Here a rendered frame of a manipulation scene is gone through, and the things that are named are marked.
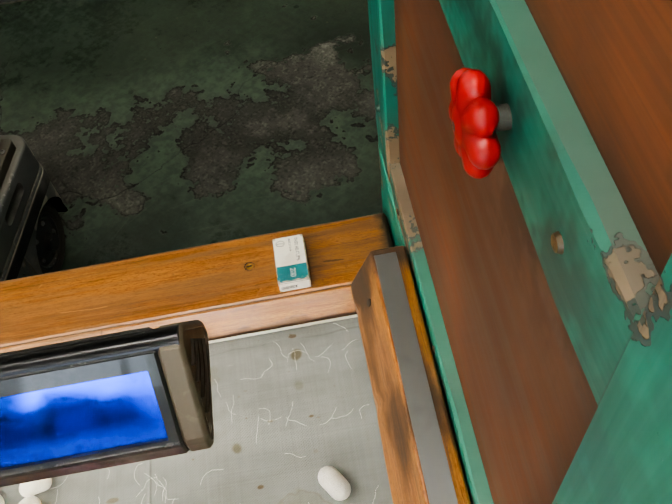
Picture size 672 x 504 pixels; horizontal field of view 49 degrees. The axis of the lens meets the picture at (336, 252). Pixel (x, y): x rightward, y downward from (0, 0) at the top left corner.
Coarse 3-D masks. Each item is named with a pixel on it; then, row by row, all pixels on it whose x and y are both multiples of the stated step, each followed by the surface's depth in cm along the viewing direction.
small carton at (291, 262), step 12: (276, 240) 83; (288, 240) 83; (300, 240) 83; (276, 252) 82; (288, 252) 82; (300, 252) 82; (276, 264) 81; (288, 264) 81; (300, 264) 81; (288, 276) 80; (300, 276) 80; (288, 288) 81; (300, 288) 82
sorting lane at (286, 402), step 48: (240, 336) 82; (288, 336) 81; (336, 336) 81; (240, 384) 78; (288, 384) 78; (336, 384) 77; (240, 432) 75; (288, 432) 75; (336, 432) 74; (96, 480) 74; (144, 480) 73; (192, 480) 73; (240, 480) 72; (288, 480) 72; (384, 480) 71
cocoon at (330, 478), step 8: (320, 472) 70; (328, 472) 70; (336, 472) 70; (320, 480) 70; (328, 480) 70; (336, 480) 70; (344, 480) 70; (328, 488) 70; (336, 488) 69; (344, 488) 69; (336, 496) 69; (344, 496) 69
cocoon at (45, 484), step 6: (42, 480) 73; (48, 480) 73; (24, 486) 72; (30, 486) 72; (36, 486) 72; (42, 486) 73; (48, 486) 73; (24, 492) 72; (30, 492) 72; (36, 492) 73
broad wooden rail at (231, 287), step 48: (240, 240) 86; (336, 240) 85; (384, 240) 84; (0, 288) 86; (48, 288) 85; (96, 288) 84; (144, 288) 84; (192, 288) 83; (240, 288) 82; (336, 288) 82; (0, 336) 82; (48, 336) 81
